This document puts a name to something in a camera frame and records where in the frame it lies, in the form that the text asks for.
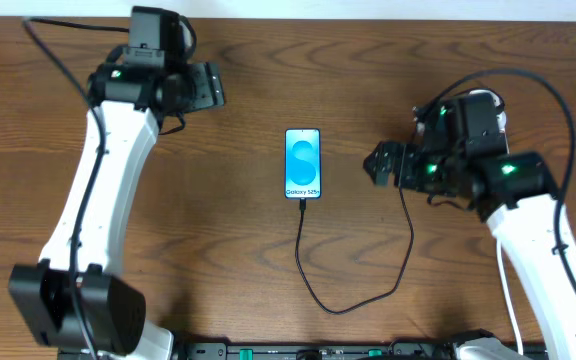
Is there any black USB charger cable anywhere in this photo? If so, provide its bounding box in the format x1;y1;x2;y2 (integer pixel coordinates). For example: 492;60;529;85
294;89;499;316

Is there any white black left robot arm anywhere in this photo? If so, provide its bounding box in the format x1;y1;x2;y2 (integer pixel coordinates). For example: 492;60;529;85
8;6;225;359

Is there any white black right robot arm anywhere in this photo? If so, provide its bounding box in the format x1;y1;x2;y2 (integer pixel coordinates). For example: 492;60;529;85
363;88;576;359

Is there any white USB charger plug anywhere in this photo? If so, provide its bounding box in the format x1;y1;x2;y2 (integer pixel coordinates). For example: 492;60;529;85
467;88;507;126

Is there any white power strip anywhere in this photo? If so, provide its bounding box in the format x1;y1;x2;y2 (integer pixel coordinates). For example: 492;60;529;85
455;338;523;360

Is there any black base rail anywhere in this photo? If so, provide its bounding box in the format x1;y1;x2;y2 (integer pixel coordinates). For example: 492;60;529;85
172;341;457;360

